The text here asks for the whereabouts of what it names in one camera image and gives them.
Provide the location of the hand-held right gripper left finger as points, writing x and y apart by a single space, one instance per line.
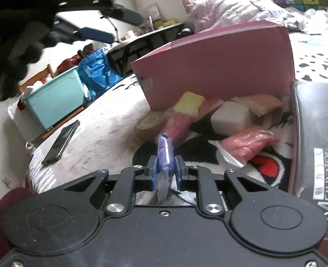
152 172

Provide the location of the beige tape roll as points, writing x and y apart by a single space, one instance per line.
150 122

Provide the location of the peach clay packet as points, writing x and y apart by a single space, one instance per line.
260 103

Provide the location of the purple quilt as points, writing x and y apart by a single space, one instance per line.
236 8

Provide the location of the salmon clay packet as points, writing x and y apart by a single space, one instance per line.
211 105

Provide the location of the grey-blue garment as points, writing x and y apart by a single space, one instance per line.
297 23

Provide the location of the pink clay packet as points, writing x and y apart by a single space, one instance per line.
247 144

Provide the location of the white foam block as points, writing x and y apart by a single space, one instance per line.
230 119

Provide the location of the purple clay packet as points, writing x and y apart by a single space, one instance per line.
165 155

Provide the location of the teal plastic bin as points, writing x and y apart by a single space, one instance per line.
58 100

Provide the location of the red clay packet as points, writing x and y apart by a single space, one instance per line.
178 126

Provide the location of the black desk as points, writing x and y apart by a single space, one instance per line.
141 43

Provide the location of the yellow desk item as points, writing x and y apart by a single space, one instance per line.
168 23

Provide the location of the dark portrait box lid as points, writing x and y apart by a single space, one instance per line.
319 133

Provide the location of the black smartphone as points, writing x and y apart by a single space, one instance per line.
61 143

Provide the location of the red cloth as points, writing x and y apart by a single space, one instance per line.
69 64

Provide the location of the white garment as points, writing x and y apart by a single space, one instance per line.
325 18

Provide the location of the person's maroon garment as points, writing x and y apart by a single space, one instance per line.
2 211

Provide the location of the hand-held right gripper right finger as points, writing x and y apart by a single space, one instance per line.
178 172

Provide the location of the framed picture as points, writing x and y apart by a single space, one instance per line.
150 13

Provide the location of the yellow sponge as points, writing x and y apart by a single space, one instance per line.
191 101

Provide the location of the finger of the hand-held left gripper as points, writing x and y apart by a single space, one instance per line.
97 34
127 16

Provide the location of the pink cardboard box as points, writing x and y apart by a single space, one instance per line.
216 64

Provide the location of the blue plastic bag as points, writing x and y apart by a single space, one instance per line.
97 72

